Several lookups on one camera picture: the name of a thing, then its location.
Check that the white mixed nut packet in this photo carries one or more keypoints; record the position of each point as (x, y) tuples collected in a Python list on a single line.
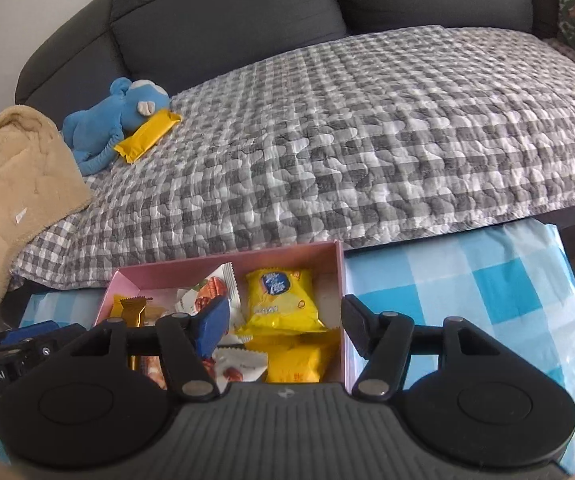
[(207, 290)]

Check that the blue plush toy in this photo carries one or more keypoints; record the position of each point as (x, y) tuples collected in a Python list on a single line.
[(102, 125)]

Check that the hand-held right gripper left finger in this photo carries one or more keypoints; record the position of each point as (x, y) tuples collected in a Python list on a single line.
[(212, 325)]

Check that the blue checkered tablecloth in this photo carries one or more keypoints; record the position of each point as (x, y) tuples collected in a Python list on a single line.
[(467, 285)]

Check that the yellow snack packet blue print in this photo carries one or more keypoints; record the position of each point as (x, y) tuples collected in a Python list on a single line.
[(280, 300)]

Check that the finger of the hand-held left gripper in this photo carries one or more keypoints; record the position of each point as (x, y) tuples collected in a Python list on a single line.
[(32, 331)]

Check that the beige fleece coat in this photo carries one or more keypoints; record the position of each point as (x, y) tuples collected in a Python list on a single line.
[(12, 195)]

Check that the white pecan nut packet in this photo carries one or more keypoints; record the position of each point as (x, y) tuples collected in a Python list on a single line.
[(240, 367)]

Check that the dark grey sofa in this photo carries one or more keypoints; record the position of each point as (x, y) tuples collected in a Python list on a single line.
[(227, 10)]

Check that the pink cardboard box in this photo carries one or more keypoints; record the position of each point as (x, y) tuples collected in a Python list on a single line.
[(167, 275)]

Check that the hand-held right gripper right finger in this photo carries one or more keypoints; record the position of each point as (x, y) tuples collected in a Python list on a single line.
[(355, 317)]

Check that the gold foil snack packet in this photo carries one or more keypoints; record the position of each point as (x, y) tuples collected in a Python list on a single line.
[(131, 310)]

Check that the yellow snack packet orange text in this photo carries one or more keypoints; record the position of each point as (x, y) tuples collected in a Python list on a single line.
[(297, 360)]

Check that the long yellow snack packet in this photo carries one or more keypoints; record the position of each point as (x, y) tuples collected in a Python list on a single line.
[(148, 135)]

